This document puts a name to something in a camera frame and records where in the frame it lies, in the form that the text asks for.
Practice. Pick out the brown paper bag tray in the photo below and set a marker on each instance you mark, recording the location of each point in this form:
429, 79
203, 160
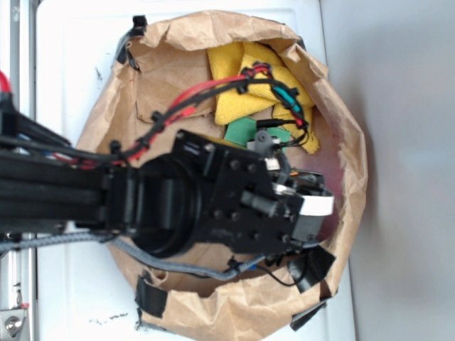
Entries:
157, 62

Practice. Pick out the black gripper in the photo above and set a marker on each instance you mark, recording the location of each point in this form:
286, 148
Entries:
249, 198

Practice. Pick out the black tape piece lower right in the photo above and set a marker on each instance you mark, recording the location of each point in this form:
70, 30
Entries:
300, 319

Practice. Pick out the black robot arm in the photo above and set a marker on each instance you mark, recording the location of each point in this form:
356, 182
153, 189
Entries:
150, 204

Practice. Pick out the black tape strip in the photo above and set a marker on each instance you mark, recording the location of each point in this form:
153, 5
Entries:
150, 299
310, 268

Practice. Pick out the black tape strip right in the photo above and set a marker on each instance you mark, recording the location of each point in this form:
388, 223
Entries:
310, 268

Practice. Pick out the green rectangular block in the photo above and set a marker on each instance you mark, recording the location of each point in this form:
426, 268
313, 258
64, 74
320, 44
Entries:
243, 130

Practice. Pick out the yellow microfiber cloth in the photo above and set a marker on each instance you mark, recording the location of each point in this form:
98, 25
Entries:
229, 60

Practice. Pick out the black tape strip left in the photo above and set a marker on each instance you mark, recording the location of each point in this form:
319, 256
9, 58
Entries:
150, 299

